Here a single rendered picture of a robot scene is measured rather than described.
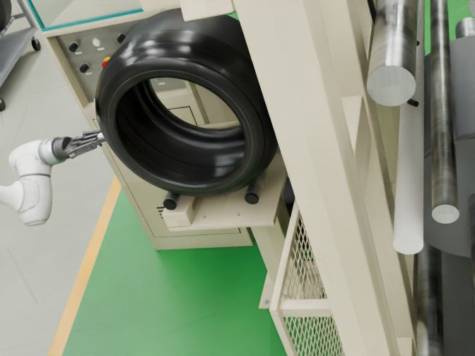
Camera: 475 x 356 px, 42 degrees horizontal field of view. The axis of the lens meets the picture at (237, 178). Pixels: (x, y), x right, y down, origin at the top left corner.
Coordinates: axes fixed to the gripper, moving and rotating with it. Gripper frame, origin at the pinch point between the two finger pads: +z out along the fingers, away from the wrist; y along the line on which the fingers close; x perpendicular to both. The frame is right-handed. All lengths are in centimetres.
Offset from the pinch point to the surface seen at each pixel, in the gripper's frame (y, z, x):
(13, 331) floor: 6, -126, 95
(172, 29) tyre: -1.6, 40.4, -27.1
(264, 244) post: 26, 14, 82
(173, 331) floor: 7, -38, 108
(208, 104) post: 25.8, 23.5, 12.3
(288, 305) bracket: -59, 64, 23
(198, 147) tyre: 13.2, 18.9, 20.6
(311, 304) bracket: -58, 70, 23
